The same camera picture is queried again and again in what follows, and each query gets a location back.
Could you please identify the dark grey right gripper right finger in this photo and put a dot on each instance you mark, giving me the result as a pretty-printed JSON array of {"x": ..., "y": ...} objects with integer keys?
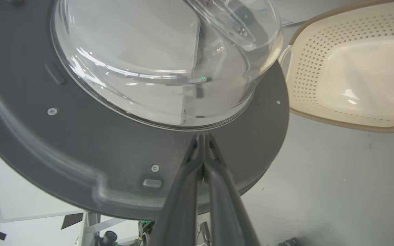
[{"x": 227, "y": 212}]

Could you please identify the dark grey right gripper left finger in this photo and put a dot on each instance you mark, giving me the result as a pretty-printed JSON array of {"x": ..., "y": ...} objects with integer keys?
[{"x": 180, "y": 212}]

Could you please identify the grey washing machine door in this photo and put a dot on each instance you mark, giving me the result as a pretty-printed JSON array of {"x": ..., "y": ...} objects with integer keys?
[{"x": 80, "y": 147}]

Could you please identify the cream perforated laundry basket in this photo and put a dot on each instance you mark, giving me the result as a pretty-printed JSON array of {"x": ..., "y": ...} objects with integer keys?
[{"x": 354, "y": 75}]

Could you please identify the grey cart leg with caster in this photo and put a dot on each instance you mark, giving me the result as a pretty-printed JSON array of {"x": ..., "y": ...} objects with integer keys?
[{"x": 91, "y": 225}]

